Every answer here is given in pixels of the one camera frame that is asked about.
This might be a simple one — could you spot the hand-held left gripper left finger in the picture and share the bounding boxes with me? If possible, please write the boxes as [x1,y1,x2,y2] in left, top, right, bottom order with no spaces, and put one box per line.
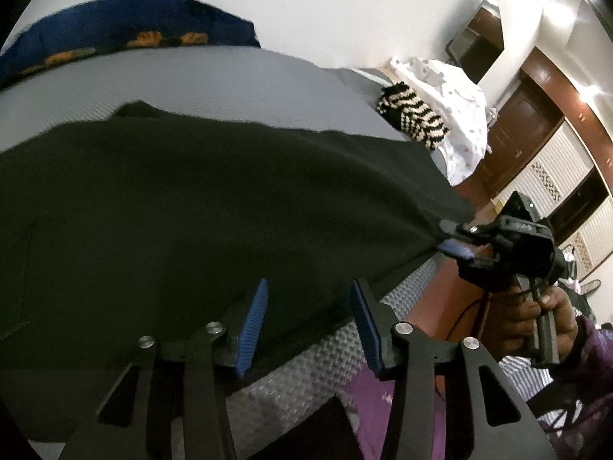
[58,278,269,460]

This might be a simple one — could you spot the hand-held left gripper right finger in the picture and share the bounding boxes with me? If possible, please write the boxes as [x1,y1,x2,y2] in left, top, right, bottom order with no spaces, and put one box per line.
[349,278,559,460]

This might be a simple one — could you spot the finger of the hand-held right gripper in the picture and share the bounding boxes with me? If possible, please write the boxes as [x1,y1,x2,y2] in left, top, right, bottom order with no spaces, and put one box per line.
[436,241,482,269]
[439,219,494,241]

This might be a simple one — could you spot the person's right forearm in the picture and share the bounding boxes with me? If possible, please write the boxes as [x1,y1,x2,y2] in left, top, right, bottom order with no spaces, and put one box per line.
[551,314,613,442]

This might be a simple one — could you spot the person's right hand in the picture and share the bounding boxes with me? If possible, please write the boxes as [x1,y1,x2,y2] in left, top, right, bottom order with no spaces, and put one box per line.
[488,284,581,370]

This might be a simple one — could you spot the person's purple clothing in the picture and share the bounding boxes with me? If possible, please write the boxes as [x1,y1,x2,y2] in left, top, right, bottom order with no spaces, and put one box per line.
[335,364,448,460]

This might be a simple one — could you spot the black and cream striped cloth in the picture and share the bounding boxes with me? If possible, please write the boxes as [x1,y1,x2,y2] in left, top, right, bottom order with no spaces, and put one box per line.
[376,82,451,150]

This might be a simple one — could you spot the white dotted cloth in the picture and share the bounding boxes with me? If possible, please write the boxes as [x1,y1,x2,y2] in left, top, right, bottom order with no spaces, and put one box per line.
[389,55,489,187]

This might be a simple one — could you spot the white striped cloth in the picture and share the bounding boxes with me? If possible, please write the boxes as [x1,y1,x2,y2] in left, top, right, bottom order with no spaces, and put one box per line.
[498,355,559,403]

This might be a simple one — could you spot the brown wooden wardrobe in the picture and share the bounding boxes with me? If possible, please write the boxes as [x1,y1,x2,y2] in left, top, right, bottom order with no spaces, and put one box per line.
[479,48,613,274]

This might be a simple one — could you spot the grey mesh mattress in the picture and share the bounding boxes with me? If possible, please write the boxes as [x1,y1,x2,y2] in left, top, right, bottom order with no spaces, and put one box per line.
[0,48,453,460]

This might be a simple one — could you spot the blue pillow with orange print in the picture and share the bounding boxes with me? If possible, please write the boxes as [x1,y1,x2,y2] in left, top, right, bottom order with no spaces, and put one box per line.
[0,0,262,89]

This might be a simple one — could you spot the black cable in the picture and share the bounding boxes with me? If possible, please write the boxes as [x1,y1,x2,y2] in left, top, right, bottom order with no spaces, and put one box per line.
[445,290,496,343]

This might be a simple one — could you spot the wall-mounted television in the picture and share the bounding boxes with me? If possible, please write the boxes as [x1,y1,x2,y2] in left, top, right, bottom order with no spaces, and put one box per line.
[446,0,506,84]

